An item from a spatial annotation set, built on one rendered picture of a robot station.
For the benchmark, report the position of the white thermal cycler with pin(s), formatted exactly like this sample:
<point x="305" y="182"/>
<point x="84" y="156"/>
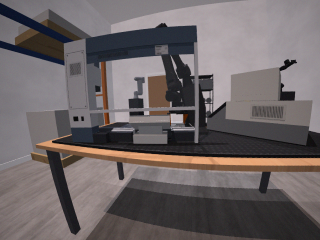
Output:
<point x="255" y="109"/>

